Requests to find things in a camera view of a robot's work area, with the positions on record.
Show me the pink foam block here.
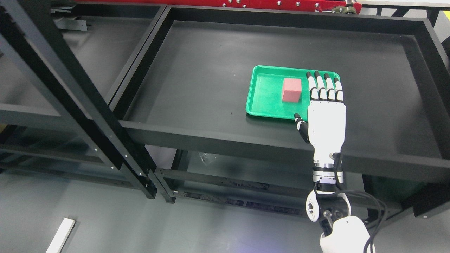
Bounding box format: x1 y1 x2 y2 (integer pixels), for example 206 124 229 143
282 78 302 103

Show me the black metal shelf left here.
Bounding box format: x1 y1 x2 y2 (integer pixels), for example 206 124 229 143
1 0 171 202

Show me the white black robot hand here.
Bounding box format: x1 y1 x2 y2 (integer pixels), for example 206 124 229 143
294 71 347 168

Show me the green plastic tray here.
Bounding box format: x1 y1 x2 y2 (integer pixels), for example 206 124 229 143
245 65 341 122

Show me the black metal shelf right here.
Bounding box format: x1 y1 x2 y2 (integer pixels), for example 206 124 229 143
111 5 449 216

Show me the red conveyor frame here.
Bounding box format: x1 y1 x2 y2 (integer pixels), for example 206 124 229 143
74 0 363 14

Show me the white table with tray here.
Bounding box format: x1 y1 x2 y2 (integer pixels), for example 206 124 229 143
46 218 76 253

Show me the black metal shelf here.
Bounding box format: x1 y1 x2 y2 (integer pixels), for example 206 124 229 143
1 0 171 202
111 5 449 216

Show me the clear plastic bag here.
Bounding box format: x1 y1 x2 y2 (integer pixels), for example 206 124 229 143
198 152 217 166

